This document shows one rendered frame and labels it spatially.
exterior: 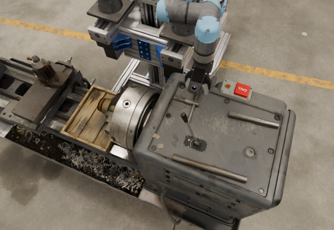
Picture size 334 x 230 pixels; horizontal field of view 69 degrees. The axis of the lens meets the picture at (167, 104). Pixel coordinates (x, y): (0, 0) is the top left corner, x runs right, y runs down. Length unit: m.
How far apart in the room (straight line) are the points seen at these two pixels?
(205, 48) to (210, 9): 0.14
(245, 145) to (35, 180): 1.97
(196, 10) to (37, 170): 2.09
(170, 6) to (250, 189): 0.70
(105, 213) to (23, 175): 0.84
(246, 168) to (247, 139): 0.12
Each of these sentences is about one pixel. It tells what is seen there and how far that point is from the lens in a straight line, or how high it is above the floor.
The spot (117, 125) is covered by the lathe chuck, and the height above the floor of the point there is 1.19.
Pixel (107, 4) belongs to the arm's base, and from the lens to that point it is 1.60.
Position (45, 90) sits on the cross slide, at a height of 0.97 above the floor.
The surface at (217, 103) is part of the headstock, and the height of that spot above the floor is 1.26.
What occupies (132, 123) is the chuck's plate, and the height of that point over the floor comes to 1.21.
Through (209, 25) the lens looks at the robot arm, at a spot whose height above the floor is 1.65.
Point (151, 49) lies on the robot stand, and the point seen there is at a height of 0.95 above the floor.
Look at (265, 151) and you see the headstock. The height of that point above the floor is 1.26.
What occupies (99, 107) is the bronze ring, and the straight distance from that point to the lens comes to 1.28.
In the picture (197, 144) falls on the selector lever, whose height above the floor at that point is 1.27.
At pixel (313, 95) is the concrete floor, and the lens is 2.95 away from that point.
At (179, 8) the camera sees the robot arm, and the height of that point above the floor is 1.63.
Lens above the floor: 2.17
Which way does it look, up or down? 60 degrees down
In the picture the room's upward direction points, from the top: 2 degrees counter-clockwise
